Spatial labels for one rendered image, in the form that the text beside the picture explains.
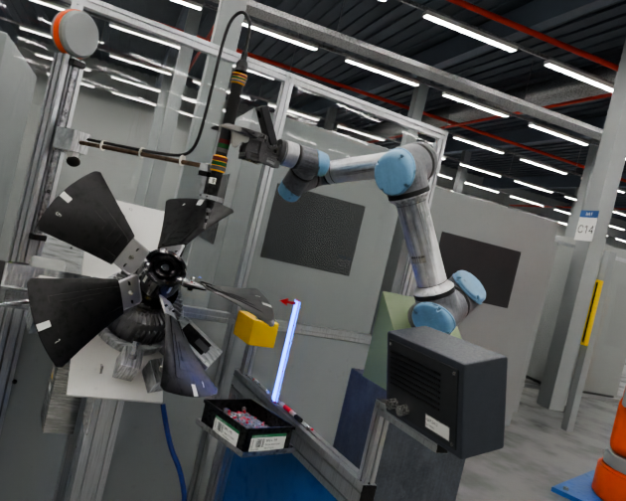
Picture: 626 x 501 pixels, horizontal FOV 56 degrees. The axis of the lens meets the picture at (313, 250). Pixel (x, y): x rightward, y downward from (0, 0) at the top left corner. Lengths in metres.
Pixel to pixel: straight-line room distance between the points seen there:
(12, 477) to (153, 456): 0.52
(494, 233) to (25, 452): 4.40
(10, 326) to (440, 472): 1.49
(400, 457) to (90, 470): 0.90
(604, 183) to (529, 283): 2.54
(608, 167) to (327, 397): 6.05
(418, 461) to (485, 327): 4.04
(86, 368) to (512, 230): 4.69
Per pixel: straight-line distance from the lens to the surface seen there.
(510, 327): 6.02
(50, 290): 1.56
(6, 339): 2.28
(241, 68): 1.76
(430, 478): 1.94
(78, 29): 2.26
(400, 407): 1.31
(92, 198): 1.76
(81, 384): 1.76
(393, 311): 1.88
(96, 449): 1.92
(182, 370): 1.57
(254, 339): 2.08
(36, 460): 2.60
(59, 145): 2.15
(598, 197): 8.21
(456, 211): 5.53
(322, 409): 2.88
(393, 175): 1.59
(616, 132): 8.37
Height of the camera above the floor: 1.39
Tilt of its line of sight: 1 degrees down
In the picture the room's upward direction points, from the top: 13 degrees clockwise
